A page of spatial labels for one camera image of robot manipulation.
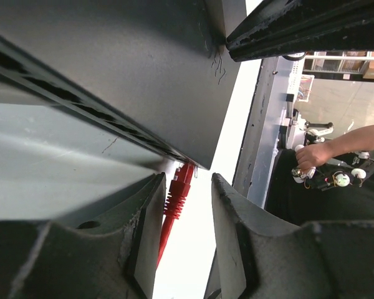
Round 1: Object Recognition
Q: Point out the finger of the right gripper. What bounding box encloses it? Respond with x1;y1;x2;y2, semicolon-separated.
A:
226;0;374;62

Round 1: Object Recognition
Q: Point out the operator bare hand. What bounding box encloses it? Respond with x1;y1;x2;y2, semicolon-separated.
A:
295;141;333;173

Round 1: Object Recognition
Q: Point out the operator bare forearm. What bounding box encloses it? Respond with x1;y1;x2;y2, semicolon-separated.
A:
327;125;374;157

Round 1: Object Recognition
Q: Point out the red ethernet cable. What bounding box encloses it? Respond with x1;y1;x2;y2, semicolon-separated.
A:
155;161;196;269

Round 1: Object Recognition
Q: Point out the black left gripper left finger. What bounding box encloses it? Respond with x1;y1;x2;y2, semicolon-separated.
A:
0;173;166;298

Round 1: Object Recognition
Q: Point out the grey slotted cable duct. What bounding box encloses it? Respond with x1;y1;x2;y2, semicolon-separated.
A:
287;59;304;97

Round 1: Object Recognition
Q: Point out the black network switch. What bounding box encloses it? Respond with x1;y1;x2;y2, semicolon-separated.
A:
0;1;246;169

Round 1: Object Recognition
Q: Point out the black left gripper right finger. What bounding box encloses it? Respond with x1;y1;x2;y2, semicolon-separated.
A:
211;173;374;298

